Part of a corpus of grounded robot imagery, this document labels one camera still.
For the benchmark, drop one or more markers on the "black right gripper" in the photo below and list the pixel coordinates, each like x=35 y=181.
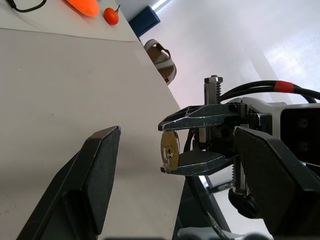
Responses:
x=223 y=131

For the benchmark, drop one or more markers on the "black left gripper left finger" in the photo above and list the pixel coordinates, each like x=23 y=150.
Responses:
x=82 y=185

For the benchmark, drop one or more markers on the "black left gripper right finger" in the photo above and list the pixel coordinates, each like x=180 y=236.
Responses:
x=275 y=180

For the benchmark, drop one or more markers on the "brass padlock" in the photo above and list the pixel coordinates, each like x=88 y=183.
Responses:
x=170 y=150

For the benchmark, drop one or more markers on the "blue box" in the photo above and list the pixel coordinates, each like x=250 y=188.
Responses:
x=145 y=20

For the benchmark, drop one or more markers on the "small red toy tomato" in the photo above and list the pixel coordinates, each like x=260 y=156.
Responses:
x=111 y=16

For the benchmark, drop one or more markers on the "orange toy carrot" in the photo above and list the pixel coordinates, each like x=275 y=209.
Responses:
x=85 y=6

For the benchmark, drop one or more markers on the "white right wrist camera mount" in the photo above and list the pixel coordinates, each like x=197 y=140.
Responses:
x=297 y=130

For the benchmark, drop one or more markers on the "dark grey table frame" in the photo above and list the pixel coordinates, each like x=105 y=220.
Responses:
x=192 y=212

